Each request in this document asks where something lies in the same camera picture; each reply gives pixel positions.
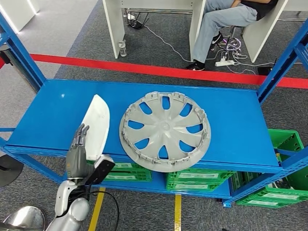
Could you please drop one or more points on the white lit display block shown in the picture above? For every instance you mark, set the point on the white lit display block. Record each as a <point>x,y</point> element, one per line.
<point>14,12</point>

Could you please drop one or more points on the black router with antennas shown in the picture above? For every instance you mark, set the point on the black router with antennas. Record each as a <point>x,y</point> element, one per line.
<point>137,24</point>

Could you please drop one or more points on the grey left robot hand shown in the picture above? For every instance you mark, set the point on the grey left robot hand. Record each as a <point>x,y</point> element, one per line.
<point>75,162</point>

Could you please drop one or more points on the clear plastic bottle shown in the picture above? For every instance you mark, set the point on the clear plastic bottle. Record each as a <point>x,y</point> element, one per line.
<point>122,49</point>

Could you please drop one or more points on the grey plastic wheel hubcap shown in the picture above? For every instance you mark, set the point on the grey plastic wheel hubcap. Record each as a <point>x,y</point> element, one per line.
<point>166,127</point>

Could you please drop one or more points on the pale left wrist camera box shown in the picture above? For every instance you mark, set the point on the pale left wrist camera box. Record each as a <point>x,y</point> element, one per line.
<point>103,162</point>

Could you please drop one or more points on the person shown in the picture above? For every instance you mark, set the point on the person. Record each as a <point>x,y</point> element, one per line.
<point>217,19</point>

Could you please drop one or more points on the blue metal shelf rack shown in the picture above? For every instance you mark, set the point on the blue metal shelf rack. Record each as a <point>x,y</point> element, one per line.
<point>240,127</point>

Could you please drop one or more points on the white power strip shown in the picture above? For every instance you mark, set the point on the white power strip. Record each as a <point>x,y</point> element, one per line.
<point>223,62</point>

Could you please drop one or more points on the white curved car panel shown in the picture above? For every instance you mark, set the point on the white curved car panel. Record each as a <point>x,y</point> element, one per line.
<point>98,121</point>

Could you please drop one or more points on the black power adapter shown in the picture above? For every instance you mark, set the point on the black power adapter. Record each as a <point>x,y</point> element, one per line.
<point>264,70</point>

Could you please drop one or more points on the metal barrier stanchion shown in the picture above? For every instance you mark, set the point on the metal barrier stanchion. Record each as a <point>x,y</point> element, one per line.
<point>20,75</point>

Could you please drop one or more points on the chrome office chair base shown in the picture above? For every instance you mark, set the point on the chrome office chair base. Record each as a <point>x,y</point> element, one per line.
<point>232,41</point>

